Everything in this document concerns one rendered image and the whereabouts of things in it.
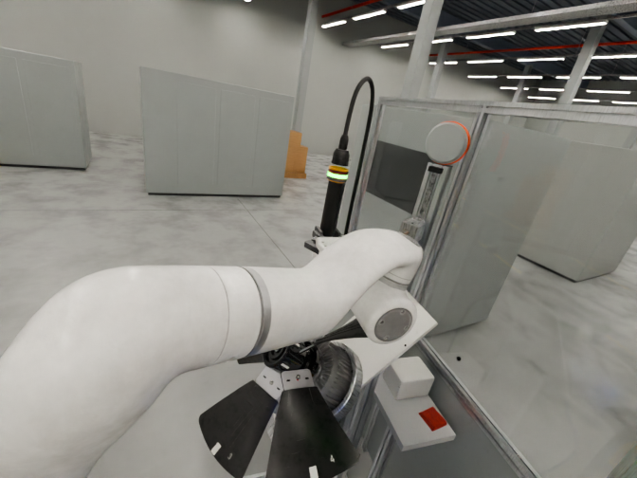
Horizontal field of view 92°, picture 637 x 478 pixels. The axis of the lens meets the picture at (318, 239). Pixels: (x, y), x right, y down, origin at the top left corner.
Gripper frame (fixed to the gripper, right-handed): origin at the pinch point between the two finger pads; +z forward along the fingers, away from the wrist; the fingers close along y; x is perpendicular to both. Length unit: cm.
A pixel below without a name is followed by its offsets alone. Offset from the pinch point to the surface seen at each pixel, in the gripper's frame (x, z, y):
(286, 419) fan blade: -47.8, -10.7, -5.4
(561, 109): 38, 11, 70
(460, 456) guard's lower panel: -89, -10, 70
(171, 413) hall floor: -165, 86, -46
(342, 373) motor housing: -50, 4, 16
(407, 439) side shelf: -79, -5, 46
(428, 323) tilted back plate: -31, 2, 42
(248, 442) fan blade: -67, -3, -13
